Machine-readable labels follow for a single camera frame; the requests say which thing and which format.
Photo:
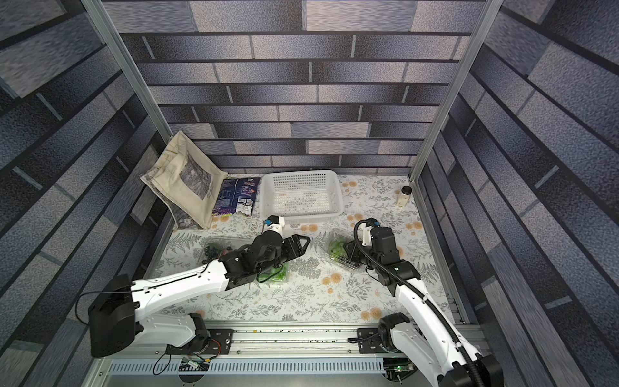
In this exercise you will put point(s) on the bright green grape bunch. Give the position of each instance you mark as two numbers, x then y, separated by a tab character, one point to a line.
278	273

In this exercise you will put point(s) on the aluminium rail base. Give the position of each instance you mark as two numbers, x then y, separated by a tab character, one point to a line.
266	355

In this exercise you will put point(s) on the aluminium frame post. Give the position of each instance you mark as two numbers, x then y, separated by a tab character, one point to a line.
105	27
479	34

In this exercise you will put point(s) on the beige canvas tote bag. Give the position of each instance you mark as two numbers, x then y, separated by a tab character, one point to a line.
187	182

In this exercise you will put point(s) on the right aluminium frame post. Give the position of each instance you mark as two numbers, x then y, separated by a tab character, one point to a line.
479	34

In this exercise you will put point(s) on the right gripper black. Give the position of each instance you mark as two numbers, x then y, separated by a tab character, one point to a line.
358	251

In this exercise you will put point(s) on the left aluminium frame post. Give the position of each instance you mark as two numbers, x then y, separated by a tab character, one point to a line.
105	27

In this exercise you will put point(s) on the floral tablecloth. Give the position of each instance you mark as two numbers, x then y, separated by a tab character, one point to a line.
314	288

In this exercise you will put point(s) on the white plastic basket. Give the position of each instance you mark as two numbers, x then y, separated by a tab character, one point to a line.
301	197

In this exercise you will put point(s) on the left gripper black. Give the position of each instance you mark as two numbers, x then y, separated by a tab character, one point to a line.
300	250

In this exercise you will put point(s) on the blue snack bag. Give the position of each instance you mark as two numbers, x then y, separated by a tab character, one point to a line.
237	195

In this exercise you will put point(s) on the dark blue grape bunch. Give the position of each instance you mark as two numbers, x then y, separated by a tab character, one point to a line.
213	251

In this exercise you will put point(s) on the green circuit board right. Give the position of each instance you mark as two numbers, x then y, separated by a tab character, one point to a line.
398	369

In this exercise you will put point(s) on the small bottle black cap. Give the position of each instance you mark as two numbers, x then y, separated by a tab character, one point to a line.
404	196

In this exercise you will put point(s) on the clear plastic clamshell container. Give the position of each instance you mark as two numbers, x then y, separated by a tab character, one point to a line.
230	243

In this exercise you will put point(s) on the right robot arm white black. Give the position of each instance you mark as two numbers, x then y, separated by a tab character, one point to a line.
424	334

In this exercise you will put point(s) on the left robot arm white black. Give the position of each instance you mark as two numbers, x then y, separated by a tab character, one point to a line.
123	312

